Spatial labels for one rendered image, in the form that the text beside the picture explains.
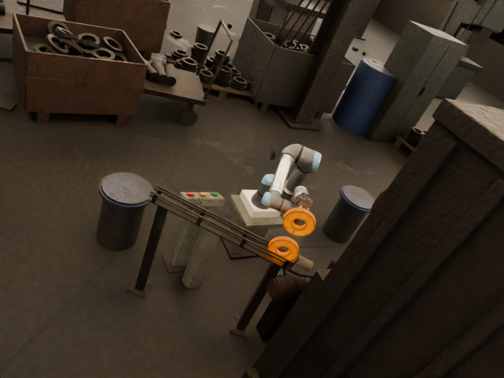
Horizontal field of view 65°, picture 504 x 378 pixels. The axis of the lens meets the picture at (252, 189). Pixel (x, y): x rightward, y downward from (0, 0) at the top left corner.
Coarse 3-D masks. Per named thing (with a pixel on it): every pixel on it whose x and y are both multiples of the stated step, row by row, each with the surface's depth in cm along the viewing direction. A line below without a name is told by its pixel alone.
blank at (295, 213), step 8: (296, 208) 188; (304, 208) 188; (288, 216) 189; (296, 216) 188; (304, 216) 187; (312, 216) 187; (288, 224) 192; (304, 224) 192; (312, 224) 189; (296, 232) 194; (304, 232) 192
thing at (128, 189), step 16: (112, 176) 244; (128, 176) 249; (112, 192) 233; (128, 192) 238; (144, 192) 243; (112, 208) 235; (128, 208) 231; (144, 208) 249; (112, 224) 242; (128, 224) 244; (112, 240) 249; (128, 240) 254
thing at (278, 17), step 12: (264, 0) 681; (276, 0) 644; (288, 0) 640; (300, 0) 680; (252, 12) 714; (264, 12) 683; (276, 12) 658; (288, 12) 637; (300, 12) 642; (276, 24) 660; (288, 24) 650; (300, 24) 661
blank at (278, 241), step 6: (276, 240) 199; (282, 240) 198; (288, 240) 198; (294, 240) 201; (270, 246) 201; (276, 246) 201; (282, 246) 200; (288, 246) 200; (294, 246) 199; (276, 252) 203; (282, 252) 206; (288, 252) 204; (294, 252) 202; (288, 258) 204; (294, 258) 204
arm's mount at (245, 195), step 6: (246, 192) 291; (252, 192) 293; (246, 198) 286; (246, 204) 286; (252, 204) 282; (252, 210) 279; (258, 210) 278; (264, 210) 281; (270, 210) 284; (276, 210) 286; (252, 216) 279; (258, 216) 282; (264, 216) 284; (270, 216) 287; (276, 216) 290
